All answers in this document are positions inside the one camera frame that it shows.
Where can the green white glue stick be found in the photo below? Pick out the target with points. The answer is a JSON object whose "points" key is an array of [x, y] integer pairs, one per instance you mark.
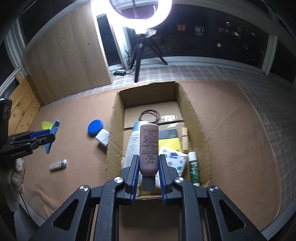
{"points": [[193, 167]]}

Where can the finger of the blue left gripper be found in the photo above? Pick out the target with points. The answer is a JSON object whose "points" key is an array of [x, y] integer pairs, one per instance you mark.
{"points": [[40, 141], [39, 133]]}

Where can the light wooden board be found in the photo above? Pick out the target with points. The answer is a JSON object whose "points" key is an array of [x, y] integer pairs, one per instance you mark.
{"points": [[68, 57]]}

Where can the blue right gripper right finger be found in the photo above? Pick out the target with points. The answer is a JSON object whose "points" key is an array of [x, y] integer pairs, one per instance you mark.
{"points": [[164, 179]]}

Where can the pine wooden panel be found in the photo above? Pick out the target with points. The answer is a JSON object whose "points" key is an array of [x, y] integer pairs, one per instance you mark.
{"points": [[25, 105]]}

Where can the pink cosmetic bottle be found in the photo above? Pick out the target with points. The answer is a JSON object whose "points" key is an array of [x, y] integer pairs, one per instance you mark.
{"points": [[149, 155]]}

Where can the gloved left hand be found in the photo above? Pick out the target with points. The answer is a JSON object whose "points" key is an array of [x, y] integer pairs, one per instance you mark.
{"points": [[12, 185]]}

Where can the white power adapter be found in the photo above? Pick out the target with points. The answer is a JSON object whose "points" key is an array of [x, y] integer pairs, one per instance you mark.
{"points": [[103, 137]]}

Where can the cardboard box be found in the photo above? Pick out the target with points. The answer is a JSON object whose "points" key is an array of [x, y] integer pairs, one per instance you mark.
{"points": [[180, 131]]}

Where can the patterned tissue pack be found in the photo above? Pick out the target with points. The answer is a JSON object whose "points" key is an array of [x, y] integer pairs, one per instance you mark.
{"points": [[174, 159]]}

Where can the ring light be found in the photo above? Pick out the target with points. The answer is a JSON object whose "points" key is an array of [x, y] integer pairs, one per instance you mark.
{"points": [[133, 14]]}

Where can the yellow badminton shuttlecock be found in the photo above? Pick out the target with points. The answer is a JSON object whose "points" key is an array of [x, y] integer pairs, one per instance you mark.
{"points": [[47, 125]]}

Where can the patterned lighter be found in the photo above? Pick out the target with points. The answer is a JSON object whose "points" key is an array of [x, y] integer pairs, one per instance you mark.
{"points": [[58, 165]]}

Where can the yellow black notebook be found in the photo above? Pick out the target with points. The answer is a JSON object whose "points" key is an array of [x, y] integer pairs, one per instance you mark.
{"points": [[169, 139]]}

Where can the wooden clothespin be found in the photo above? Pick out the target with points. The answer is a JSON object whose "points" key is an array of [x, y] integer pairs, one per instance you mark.
{"points": [[185, 140]]}

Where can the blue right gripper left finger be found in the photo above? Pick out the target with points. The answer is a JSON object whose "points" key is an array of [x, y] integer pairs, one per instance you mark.
{"points": [[132, 179]]}

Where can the white blue lotion bottle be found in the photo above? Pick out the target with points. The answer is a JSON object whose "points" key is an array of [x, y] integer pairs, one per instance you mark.
{"points": [[133, 144]]}

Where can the blue round tin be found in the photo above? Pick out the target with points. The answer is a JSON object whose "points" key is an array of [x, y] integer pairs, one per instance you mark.
{"points": [[95, 127]]}

